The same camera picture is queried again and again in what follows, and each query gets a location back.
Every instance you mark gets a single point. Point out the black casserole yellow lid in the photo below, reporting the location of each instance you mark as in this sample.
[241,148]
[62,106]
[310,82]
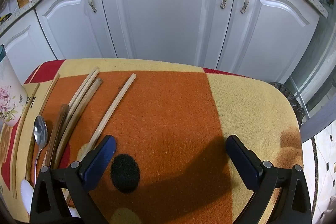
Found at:
[5,18]

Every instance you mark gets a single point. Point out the wooden chopsticks in holder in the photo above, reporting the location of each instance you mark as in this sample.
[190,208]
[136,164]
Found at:
[71,24]

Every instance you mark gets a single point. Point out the floral utensil holder teal rim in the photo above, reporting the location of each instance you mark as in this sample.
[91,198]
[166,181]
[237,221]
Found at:
[10,98]

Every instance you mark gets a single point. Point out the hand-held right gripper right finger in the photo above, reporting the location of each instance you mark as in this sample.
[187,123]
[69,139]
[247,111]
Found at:
[241,163]

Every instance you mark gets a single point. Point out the colourful patterned mat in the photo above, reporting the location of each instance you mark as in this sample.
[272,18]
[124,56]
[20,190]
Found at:
[170,108]

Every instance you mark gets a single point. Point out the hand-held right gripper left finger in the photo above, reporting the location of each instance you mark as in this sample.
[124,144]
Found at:
[101,161]

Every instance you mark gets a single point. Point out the dark brown wooden chopstick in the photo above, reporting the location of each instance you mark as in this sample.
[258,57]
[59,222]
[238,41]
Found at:
[59,121]

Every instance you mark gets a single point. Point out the white cabinet door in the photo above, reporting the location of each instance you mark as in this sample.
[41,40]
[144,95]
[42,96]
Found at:
[23,50]
[270,37]
[168,16]

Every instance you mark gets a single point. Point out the metal spoon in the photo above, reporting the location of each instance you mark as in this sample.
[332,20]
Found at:
[40,130]

